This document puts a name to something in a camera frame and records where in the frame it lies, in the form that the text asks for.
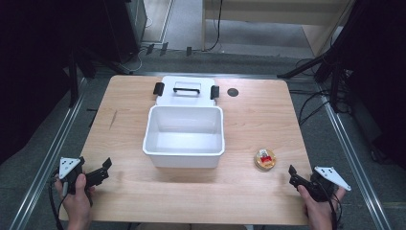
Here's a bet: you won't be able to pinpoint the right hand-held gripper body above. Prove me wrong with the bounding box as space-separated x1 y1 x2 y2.
301 165 352 203

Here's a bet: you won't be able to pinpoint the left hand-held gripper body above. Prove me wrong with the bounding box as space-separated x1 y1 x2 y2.
57 155 97 196

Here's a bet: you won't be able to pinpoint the person's left hand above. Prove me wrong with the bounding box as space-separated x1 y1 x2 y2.
54 173 97 230

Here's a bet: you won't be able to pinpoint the person's right hand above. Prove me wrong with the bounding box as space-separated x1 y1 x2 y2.
298 184 348 230

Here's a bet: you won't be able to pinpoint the white plastic storage box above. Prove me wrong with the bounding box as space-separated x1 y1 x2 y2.
142 75 226 170

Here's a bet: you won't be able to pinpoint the black metal stand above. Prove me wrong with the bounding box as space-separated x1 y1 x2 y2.
65 44 97 108

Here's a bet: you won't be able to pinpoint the black tripod stand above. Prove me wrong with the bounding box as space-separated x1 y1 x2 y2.
277 0 362 111

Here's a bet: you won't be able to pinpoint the black cabinet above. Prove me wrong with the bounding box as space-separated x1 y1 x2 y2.
103 0 148 64

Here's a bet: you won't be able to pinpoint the light wooden partition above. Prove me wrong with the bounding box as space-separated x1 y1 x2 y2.
201 0 356 58

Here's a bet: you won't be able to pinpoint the metal floor rail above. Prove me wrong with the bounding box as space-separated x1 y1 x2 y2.
8 78 89 230
314 80 393 230

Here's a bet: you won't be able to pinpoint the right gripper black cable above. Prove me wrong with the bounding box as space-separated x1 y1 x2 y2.
319 181 343 230

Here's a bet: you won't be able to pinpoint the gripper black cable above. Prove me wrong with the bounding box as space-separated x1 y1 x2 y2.
319 181 343 230
47 169 69 230

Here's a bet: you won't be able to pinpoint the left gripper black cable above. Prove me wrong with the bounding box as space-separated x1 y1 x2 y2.
47 169 69 230

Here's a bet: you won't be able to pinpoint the black floor cables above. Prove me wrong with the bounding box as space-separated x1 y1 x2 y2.
288 57 339 127

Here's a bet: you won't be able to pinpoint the white floor cable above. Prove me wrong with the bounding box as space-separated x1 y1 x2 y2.
125 17 154 73

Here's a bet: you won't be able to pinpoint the black hanging cable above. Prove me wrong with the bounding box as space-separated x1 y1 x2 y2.
206 0 224 52

